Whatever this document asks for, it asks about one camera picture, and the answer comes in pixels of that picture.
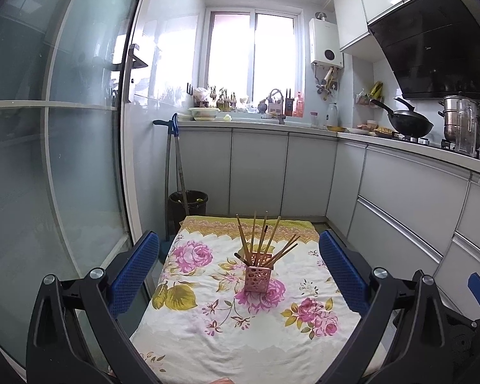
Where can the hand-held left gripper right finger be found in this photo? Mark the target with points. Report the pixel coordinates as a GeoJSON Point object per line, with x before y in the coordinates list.
{"type": "Point", "coordinates": [342, 272]}

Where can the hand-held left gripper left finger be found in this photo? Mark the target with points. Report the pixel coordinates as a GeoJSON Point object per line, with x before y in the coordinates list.
{"type": "Point", "coordinates": [134, 272]}

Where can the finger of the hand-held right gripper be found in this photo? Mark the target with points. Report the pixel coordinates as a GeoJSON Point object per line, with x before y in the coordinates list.
{"type": "Point", "coordinates": [456, 312]}
{"type": "Point", "coordinates": [479, 291]}

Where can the bunch of wooden chopsticks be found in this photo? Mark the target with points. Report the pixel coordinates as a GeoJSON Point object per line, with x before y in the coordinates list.
{"type": "Point", "coordinates": [260, 258]}

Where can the black chopstick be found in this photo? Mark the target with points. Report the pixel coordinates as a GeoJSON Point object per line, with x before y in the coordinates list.
{"type": "Point", "coordinates": [240, 258]}
{"type": "Point", "coordinates": [266, 236]}

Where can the pink perforated utensil holder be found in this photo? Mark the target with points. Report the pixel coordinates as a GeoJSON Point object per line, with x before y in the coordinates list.
{"type": "Point", "coordinates": [258, 278]}

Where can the black trash bin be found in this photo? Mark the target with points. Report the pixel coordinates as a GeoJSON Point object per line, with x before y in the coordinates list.
{"type": "Point", "coordinates": [192, 208]}

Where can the wooden broom stick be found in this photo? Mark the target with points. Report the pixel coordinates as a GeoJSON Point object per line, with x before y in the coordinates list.
{"type": "Point", "coordinates": [180, 168]}

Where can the floral printed cloth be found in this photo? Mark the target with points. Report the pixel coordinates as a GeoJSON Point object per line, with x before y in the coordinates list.
{"type": "Point", "coordinates": [224, 348]}

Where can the frosted glass sliding door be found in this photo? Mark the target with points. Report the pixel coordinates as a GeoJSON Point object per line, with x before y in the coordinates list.
{"type": "Point", "coordinates": [80, 156]}

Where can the yellow plate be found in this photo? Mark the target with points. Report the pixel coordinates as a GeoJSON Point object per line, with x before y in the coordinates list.
{"type": "Point", "coordinates": [336, 128]}

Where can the gas stove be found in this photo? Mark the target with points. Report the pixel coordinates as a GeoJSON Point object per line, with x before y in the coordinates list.
{"type": "Point", "coordinates": [420, 140]}

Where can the small jar with pink lid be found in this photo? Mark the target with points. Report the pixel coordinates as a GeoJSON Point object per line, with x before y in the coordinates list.
{"type": "Point", "coordinates": [314, 120]}

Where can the clear glass pitcher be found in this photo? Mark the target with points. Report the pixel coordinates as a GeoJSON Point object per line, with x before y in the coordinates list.
{"type": "Point", "coordinates": [466, 136]}

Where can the white thermos jug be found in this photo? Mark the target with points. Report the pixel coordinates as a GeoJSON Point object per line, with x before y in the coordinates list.
{"type": "Point", "coordinates": [332, 116]}

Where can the black wok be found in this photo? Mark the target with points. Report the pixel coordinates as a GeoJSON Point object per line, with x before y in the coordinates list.
{"type": "Point", "coordinates": [410, 127]}

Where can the red bottle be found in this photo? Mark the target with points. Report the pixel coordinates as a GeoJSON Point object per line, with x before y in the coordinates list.
{"type": "Point", "coordinates": [299, 106]}

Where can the dark pronged container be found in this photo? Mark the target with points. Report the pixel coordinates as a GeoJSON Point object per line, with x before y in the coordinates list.
{"type": "Point", "coordinates": [288, 106]}

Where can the steel steamer pot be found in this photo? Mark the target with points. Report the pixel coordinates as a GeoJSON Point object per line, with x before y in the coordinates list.
{"type": "Point", "coordinates": [450, 118]}

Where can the pale round vegetable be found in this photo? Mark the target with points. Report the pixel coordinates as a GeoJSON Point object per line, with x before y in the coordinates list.
{"type": "Point", "coordinates": [227, 118]}

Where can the dark small vase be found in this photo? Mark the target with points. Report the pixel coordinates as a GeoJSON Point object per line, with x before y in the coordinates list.
{"type": "Point", "coordinates": [262, 108]}

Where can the yellow bag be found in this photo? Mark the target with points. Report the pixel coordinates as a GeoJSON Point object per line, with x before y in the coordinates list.
{"type": "Point", "coordinates": [376, 89]}

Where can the white plastic bag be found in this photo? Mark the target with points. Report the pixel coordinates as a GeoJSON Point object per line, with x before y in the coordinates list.
{"type": "Point", "coordinates": [200, 94]}

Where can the row of small plant vases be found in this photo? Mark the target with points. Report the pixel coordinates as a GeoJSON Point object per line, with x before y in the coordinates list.
{"type": "Point", "coordinates": [224, 104]}

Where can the kitchen window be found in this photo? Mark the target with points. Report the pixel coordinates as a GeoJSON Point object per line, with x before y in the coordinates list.
{"type": "Point", "coordinates": [272, 48]}

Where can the black range hood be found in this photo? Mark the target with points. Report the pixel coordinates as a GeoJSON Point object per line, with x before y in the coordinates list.
{"type": "Point", "coordinates": [432, 48]}

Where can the white upper kitchen cabinets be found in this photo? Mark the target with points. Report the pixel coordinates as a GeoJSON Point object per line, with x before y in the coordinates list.
{"type": "Point", "coordinates": [350, 12]}

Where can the wall spice rack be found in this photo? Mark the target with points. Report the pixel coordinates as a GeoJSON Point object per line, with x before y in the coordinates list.
{"type": "Point", "coordinates": [364, 100]}

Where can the white wall water heater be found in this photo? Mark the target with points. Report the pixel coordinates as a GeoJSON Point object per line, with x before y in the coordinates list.
{"type": "Point", "coordinates": [325, 40]}

